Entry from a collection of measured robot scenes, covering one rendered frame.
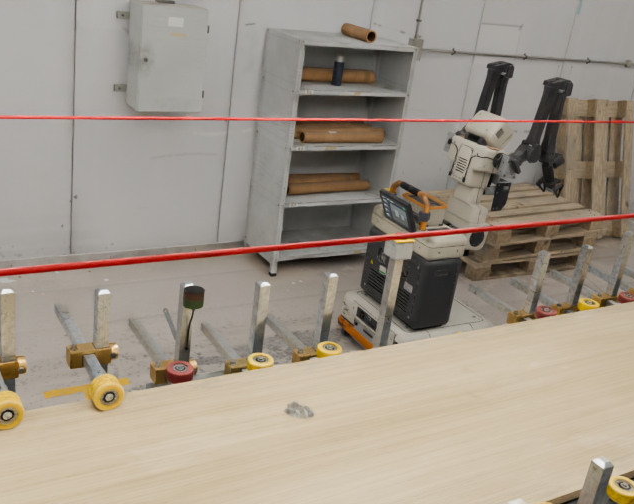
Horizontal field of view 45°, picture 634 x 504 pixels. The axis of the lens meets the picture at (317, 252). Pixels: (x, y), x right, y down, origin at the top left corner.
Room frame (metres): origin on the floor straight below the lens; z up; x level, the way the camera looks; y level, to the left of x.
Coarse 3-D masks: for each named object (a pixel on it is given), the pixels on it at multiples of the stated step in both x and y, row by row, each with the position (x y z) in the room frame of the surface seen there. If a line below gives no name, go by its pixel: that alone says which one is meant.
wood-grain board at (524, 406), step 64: (576, 320) 2.72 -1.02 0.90; (192, 384) 1.88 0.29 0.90; (256, 384) 1.93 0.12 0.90; (320, 384) 1.98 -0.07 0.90; (384, 384) 2.04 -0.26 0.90; (448, 384) 2.09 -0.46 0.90; (512, 384) 2.15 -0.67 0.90; (576, 384) 2.21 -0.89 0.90; (0, 448) 1.49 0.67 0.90; (64, 448) 1.52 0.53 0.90; (128, 448) 1.56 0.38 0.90; (192, 448) 1.60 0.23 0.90; (256, 448) 1.63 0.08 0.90; (320, 448) 1.67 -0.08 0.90; (384, 448) 1.71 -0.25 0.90; (448, 448) 1.76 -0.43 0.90; (512, 448) 1.80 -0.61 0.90; (576, 448) 1.85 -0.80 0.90
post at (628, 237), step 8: (624, 232) 3.16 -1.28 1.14; (632, 232) 3.15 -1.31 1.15; (624, 240) 3.15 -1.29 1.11; (632, 240) 3.15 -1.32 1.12; (624, 248) 3.14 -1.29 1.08; (616, 256) 3.16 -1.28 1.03; (624, 256) 3.14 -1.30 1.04; (616, 264) 3.15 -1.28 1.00; (624, 264) 3.15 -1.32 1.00; (616, 272) 3.14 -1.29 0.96; (616, 280) 3.14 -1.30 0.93; (608, 288) 3.16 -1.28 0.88; (616, 288) 3.14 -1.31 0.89
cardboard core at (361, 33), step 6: (348, 24) 5.30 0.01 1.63; (342, 30) 5.32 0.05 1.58; (348, 30) 5.25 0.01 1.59; (354, 30) 5.20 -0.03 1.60; (360, 30) 5.15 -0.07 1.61; (366, 30) 5.11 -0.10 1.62; (372, 30) 5.10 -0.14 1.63; (354, 36) 5.20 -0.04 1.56; (360, 36) 5.14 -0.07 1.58; (366, 36) 5.08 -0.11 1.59; (372, 36) 5.15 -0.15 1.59; (372, 42) 5.11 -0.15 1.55
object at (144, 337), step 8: (136, 320) 2.28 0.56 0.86; (136, 328) 2.23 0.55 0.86; (144, 328) 2.23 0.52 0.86; (136, 336) 2.22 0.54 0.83; (144, 336) 2.18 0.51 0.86; (144, 344) 2.16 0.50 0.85; (152, 344) 2.14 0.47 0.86; (152, 352) 2.10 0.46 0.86; (160, 352) 2.10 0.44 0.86; (160, 360) 2.05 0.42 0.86
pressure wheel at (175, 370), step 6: (168, 366) 1.95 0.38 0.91; (174, 366) 1.96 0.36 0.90; (180, 366) 1.95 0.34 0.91; (186, 366) 1.97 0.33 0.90; (192, 366) 1.97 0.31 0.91; (168, 372) 1.92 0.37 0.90; (174, 372) 1.92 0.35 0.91; (180, 372) 1.93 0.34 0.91; (186, 372) 1.93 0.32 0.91; (192, 372) 1.94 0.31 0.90; (168, 378) 1.92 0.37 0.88; (174, 378) 1.91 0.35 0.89; (180, 378) 1.91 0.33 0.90; (186, 378) 1.92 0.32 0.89; (192, 378) 1.95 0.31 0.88
